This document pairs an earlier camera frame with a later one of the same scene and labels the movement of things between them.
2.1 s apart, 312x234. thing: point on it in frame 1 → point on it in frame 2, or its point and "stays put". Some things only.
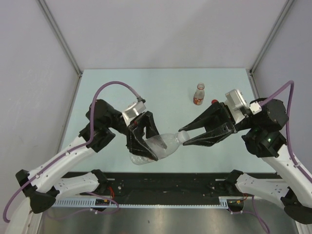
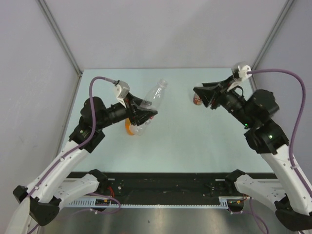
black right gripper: [217, 113] → [207, 93]
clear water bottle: [161, 145] → [153, 99]
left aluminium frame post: [54, 25] stays put
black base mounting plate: [165, 185] stays put
